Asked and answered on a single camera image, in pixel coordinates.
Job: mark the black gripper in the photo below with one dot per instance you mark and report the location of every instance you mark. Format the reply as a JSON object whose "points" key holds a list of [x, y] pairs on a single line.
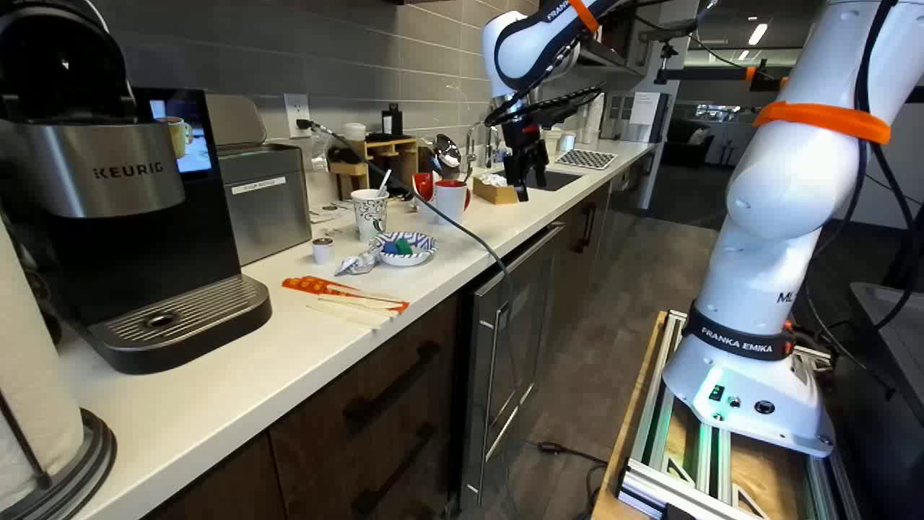
{"points": [[527, 146]]}

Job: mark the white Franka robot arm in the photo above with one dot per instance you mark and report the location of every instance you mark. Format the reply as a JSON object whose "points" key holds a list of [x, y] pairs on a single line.
{"points": [[789, 192]]}

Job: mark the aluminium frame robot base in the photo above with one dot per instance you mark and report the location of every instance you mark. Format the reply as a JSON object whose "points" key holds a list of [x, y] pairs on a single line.
{"points": [[693, 463]]}

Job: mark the wooden box of sachets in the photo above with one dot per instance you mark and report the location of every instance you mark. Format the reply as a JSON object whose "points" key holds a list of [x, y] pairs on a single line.
{"points": [[493, 192]]}

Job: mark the black countertop sink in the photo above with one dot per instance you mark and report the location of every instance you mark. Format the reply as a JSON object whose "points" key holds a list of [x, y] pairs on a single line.
{"points": [[558, 179]]}

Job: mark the grey dish drying mat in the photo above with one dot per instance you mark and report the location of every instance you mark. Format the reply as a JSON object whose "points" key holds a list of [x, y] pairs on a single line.
{"points": [[584, 159]]}

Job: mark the blue patterned plate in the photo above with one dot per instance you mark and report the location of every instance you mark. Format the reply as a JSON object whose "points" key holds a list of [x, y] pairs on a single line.
{"points": [[421, 251]]}

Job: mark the blue green wrapper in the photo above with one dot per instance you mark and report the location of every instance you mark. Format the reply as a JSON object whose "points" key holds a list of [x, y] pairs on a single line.
{"points": [[395, 250]]}

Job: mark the black cylindrical container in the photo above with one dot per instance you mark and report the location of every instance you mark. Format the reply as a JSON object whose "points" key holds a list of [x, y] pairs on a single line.
{"points": [[389, 121]]}

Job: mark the wooden countertop organizer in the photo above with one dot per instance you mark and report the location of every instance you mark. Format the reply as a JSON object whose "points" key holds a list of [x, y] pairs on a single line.
{"points": [[376, 169]]}

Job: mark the printed paper cup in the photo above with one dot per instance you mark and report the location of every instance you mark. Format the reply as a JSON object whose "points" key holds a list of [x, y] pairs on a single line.
{"points": [[366, 218]]}

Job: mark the white cup on organizer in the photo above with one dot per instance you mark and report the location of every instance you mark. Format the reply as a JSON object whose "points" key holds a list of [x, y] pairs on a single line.
{"points": [[355, 130]]}

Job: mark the crumpled foil wrapper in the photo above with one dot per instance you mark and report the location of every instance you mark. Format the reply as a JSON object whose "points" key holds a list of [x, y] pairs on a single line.
{"points": [[355, 261]]}

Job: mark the stainless steel dishwasher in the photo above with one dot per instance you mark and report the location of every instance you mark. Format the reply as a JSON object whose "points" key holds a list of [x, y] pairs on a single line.
{"points": [[506, 365]]}

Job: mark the small white cup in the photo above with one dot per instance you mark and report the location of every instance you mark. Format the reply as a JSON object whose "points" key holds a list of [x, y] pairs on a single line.
{"points": [[322, 251]]}

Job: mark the black clamp bar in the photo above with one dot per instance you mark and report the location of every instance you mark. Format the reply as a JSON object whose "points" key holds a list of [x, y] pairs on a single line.
{"points": [[710, 72]]}

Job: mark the dark wooden cabinet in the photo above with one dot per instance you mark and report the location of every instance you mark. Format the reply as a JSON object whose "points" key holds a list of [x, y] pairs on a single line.
{"points": [[365, 414]]}

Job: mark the black Keurig coffee machine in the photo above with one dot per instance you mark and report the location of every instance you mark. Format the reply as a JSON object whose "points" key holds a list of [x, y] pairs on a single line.
{"points": [[115, 241]]}

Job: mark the paper towel roll on holder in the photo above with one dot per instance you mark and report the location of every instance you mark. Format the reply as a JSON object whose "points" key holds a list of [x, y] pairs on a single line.
{"points": [[39, 384]]}

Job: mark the white wall outlet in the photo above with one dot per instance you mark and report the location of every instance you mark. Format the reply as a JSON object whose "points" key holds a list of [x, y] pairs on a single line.
{"points": [[294, 110]]}

